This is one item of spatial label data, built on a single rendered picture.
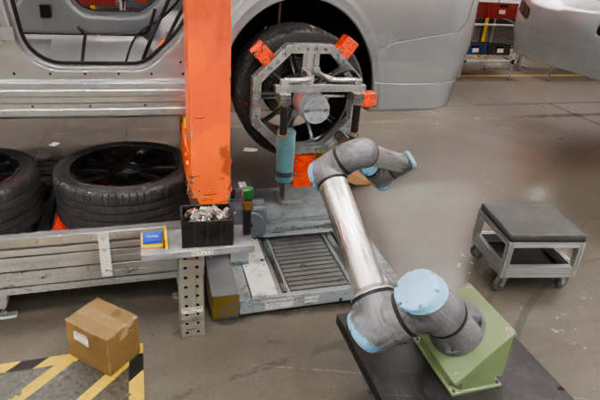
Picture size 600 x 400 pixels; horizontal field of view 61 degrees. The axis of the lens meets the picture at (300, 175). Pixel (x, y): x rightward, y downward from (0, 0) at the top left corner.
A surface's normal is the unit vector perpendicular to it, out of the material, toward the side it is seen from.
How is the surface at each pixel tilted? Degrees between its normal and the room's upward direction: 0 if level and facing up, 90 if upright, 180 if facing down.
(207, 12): 90
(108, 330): 0
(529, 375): 0
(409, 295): 40
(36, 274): 90
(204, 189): 90
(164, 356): 0
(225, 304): 90
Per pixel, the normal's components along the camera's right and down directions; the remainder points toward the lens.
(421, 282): -0.55, -0.65
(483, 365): 0.28, 0.41
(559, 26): -0.95, 0.01
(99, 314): 0.07, -0.91
